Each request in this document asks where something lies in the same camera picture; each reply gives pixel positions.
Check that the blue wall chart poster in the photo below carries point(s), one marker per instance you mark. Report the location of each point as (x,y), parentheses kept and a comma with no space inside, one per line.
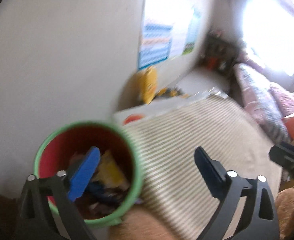
(155,44)

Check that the yellow duck toy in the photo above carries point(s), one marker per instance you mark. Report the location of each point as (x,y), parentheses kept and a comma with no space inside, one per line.
(148,85)

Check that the striped beige mat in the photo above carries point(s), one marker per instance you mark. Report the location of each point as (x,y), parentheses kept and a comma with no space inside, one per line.
(177,202)

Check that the yellow toy vehicle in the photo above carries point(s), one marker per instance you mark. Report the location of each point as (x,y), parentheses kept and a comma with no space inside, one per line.
(171,93)

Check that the red green trash bin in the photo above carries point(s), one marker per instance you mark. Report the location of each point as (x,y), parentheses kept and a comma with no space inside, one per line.
(56,151)

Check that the green picture wall poster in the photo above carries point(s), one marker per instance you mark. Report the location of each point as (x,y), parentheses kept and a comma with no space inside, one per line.
(189,46)

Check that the dark shelf with items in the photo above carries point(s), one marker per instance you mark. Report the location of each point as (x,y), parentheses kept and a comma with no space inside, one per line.
(220,55)

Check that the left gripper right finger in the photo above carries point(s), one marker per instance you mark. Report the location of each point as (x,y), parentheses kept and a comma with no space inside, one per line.
(259,216)

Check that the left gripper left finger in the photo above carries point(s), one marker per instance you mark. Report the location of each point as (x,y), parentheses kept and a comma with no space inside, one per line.
(35,219)

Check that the brown plush toy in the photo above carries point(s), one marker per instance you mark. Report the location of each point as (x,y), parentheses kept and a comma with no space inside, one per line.
(285,211)

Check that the pink quilted bedding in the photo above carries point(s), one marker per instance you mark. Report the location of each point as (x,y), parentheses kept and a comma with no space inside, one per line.
(267,102)

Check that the yellow paper box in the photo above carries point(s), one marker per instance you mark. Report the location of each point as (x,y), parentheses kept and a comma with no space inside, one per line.
(110,174)

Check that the white foam floor mat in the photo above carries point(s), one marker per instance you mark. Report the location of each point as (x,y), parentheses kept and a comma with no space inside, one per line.
(160,106)

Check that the blue snack wrapper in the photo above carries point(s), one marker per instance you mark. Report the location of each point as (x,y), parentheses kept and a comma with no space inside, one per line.
(100,194)

